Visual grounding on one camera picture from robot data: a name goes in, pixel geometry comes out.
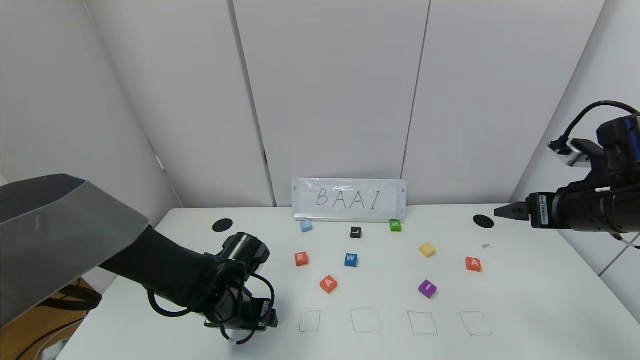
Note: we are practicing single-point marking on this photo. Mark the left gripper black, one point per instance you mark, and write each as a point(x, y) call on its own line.
point(261, 311)

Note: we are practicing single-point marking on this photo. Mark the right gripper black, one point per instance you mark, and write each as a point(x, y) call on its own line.
point(541, 210)

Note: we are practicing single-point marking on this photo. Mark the orange letter A block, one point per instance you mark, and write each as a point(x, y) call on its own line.
point(328, 283)
point(473, 263)

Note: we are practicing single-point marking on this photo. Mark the white BAAI sign board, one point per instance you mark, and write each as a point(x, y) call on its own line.
point(350, 200)

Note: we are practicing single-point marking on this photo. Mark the black round table grommet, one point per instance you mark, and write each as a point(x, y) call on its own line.
point(483, 221)
point(222, 225)

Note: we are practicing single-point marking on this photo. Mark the orange letter R block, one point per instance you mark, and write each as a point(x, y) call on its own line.
point(301, 258)

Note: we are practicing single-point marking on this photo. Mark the light blue letter block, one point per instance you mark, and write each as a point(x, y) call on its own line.
point(306, 226)

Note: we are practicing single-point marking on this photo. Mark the yellow letter Z block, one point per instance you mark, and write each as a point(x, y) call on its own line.
point(427, 249)

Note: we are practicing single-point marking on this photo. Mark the blue letter W block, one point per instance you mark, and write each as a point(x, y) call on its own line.
point(351, 259)

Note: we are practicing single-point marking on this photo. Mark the purple letter I block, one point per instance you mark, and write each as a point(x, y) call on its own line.
point(427, 288)

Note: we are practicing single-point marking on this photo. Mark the green letter S block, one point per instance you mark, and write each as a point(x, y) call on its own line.
point(395, 225)

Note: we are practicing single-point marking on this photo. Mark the black letter L block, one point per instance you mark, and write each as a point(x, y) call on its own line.
point(355, 232)

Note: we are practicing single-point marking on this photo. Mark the white power strip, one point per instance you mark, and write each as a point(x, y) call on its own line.
point(54, 351)

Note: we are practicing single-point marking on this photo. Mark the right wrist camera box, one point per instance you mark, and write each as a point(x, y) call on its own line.
point(580, 152)

